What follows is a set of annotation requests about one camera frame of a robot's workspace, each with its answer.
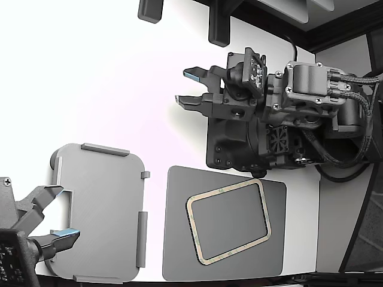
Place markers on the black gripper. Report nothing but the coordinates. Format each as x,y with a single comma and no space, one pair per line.
233,101

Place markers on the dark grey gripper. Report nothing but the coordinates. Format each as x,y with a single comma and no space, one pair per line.
7,209

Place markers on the rectangular frame with beige tape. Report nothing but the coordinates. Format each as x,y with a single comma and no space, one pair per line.
224,189

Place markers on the black six-joint robot arm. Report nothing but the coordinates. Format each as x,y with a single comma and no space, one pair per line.
233,143

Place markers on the grey holder plate with ridges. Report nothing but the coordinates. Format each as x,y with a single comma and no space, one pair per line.
98,209

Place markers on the long black stand foot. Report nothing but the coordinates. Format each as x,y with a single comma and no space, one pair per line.
220,27

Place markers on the short black stand foot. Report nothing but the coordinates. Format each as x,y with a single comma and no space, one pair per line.
149,10

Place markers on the dark grey flat mat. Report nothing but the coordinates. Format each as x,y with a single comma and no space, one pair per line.
179,254

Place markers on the black slanted strut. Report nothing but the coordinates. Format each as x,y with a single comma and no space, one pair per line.
357,221

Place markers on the black camera on grey gripper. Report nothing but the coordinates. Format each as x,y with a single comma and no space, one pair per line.
12,257

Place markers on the black wrist camera board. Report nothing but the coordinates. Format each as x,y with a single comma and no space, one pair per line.
254,71

